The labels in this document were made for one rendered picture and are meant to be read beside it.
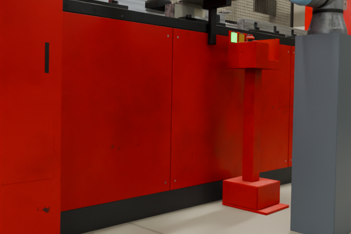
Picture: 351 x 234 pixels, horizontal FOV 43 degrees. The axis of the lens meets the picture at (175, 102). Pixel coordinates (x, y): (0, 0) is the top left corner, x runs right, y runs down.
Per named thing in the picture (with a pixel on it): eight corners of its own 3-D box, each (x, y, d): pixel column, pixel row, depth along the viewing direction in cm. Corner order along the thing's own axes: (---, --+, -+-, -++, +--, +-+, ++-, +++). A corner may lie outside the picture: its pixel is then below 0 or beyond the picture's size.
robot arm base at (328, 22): (353, 36, 174) (354, 11, 174) (337, 33, 163) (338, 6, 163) (317, 39, 185) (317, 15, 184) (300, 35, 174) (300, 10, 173)
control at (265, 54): (255, 67, 199) (256, 27, 199) (227, 68, 210) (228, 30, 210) (278, 69, 214) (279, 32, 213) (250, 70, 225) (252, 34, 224)
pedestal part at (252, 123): (252, 182, 209) (255, 68, 208) (242, 180, 214) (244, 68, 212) (259, 180, 214) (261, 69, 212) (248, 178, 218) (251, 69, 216)
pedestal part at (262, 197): (266, 215, 196) (267, 188, 196) (221, 205, 213) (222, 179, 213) (289, 207, 211) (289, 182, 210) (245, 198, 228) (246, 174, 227)
